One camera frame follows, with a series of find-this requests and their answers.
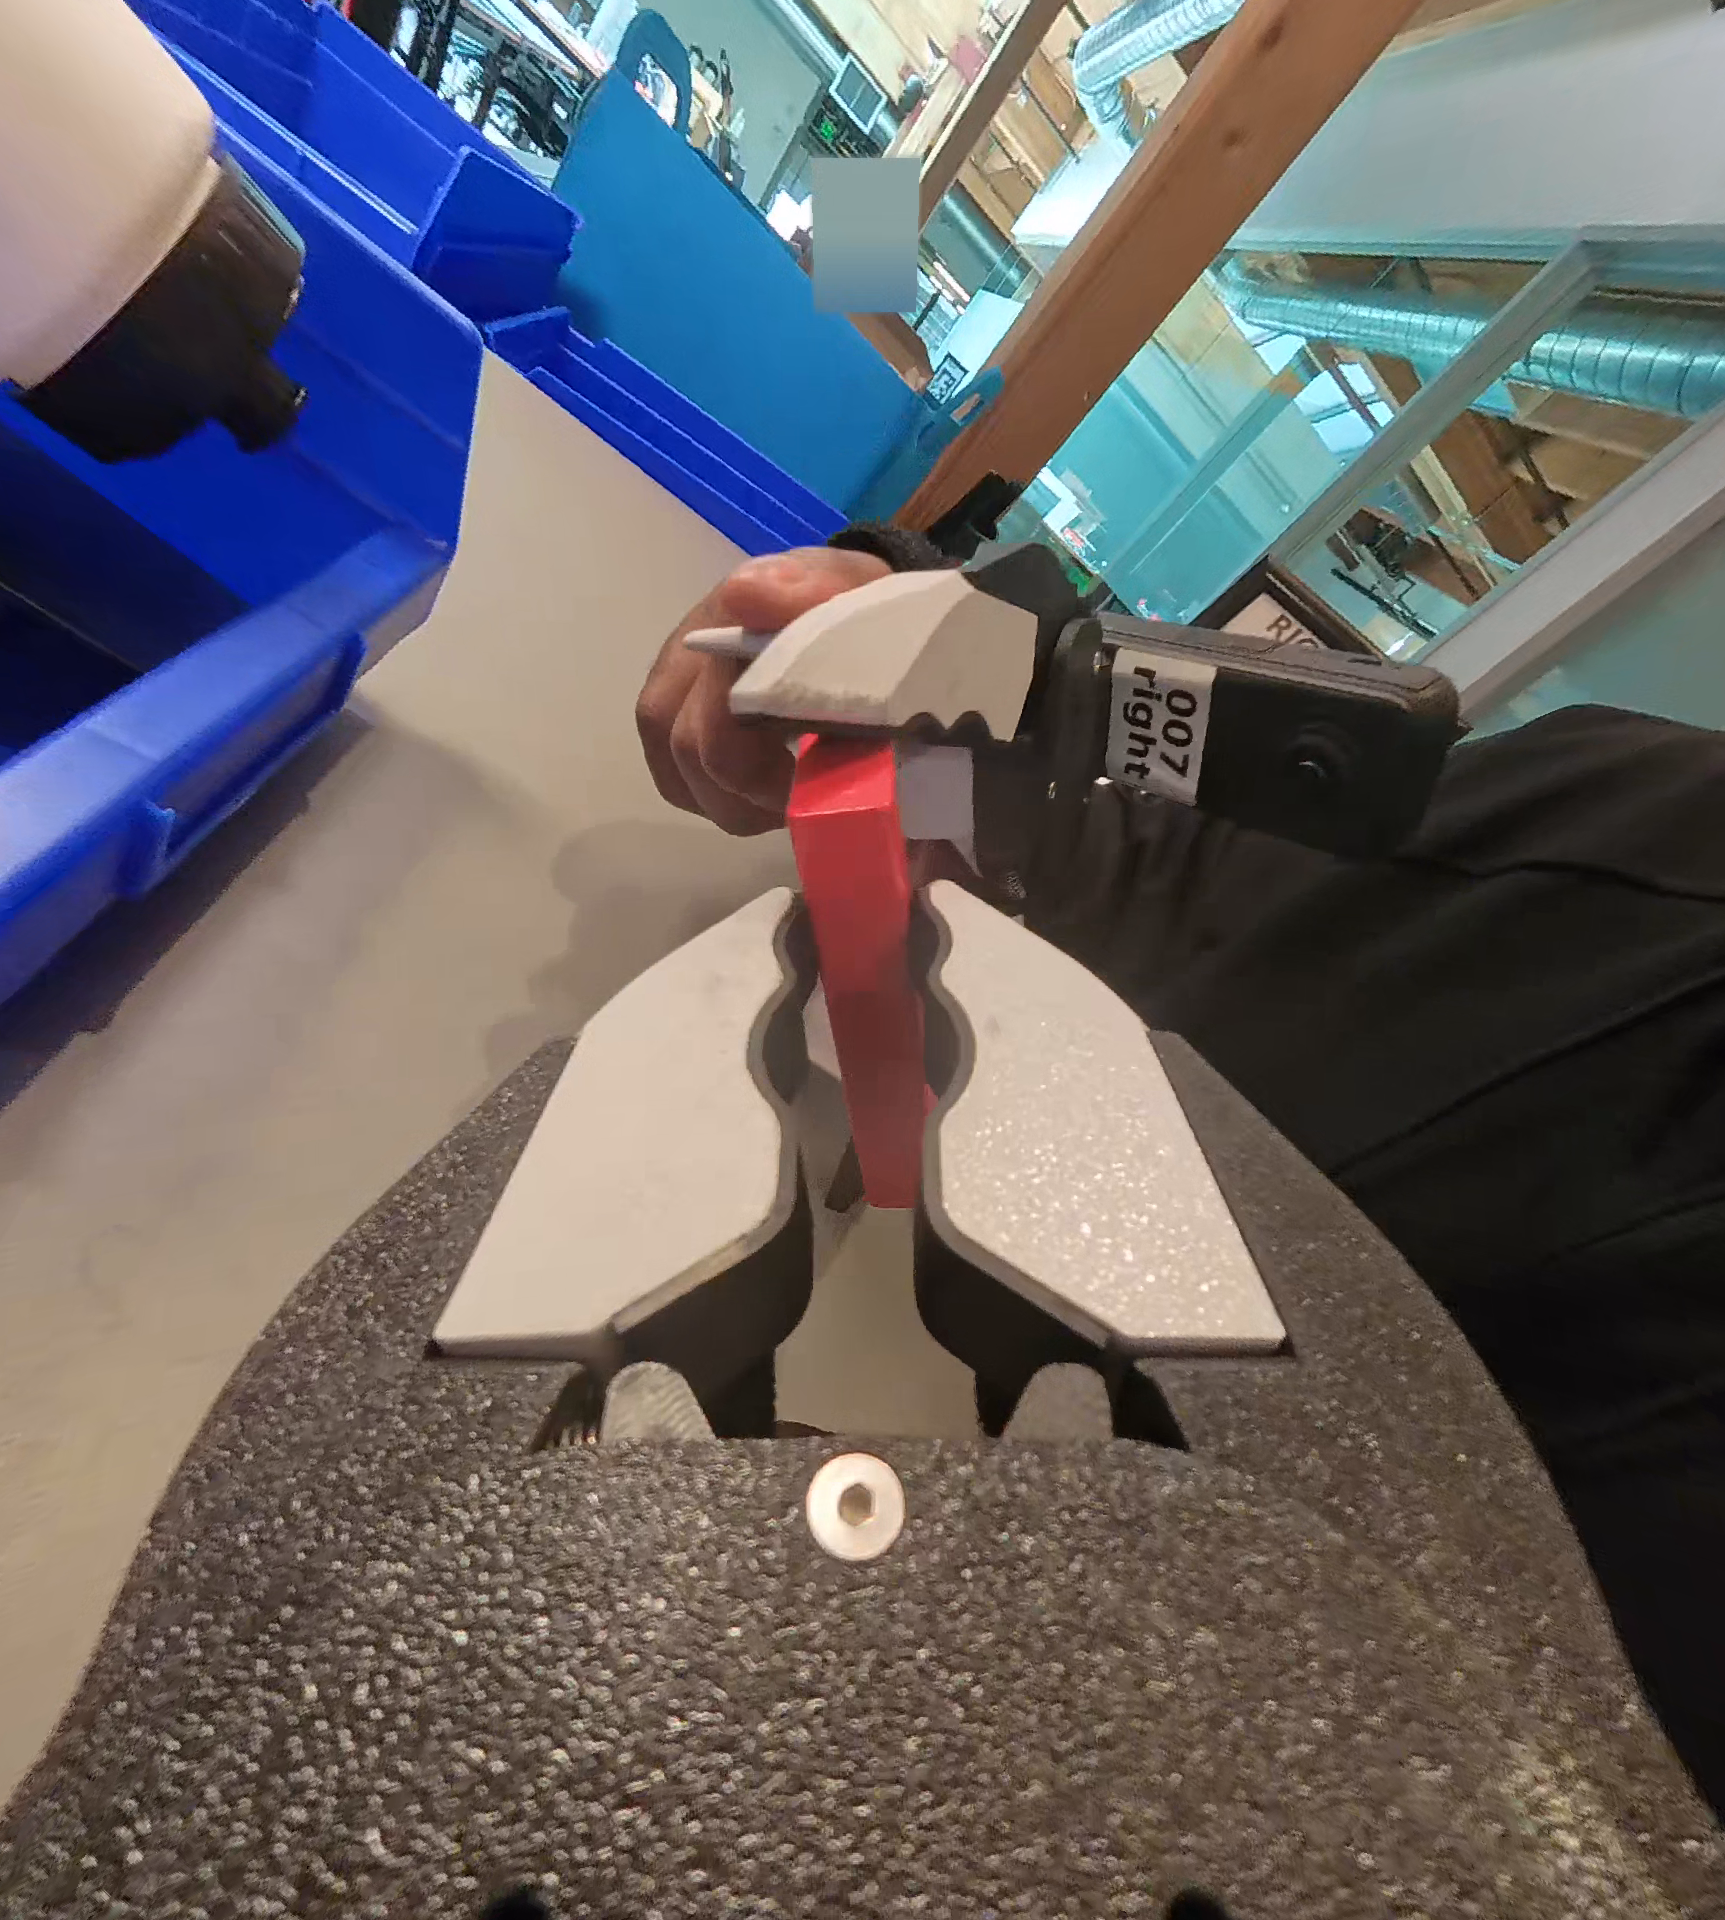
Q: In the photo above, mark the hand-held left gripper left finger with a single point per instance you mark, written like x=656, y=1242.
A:
x=622, y=1169

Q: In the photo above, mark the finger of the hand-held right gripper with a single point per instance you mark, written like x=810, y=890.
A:
x=936, y=794
x=877, y=659

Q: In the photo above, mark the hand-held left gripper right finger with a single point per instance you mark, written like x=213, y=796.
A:
x=1088, y=1185

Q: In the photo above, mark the red block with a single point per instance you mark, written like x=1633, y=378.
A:
x=864, y=929

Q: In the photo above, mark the blue storage bin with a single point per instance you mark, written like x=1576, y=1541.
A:
x=202, y=631
x=653, y=420
x=352, y=135

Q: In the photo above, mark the white bottle with black lid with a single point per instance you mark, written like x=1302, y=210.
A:
x=37, y=181

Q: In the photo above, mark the person's right forearm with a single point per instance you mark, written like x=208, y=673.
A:
x=1554, y=1050

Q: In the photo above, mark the person's right hand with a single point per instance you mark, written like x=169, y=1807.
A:
x=711, y=749

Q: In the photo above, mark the blue divider panel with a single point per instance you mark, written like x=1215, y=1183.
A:
x=711, y=255

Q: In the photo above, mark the silver ventilation duct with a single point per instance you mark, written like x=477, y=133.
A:
x=1147, y=45
x=1554, y=354

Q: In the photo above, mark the wooden post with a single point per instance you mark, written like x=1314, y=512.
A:
x=1163, y=226

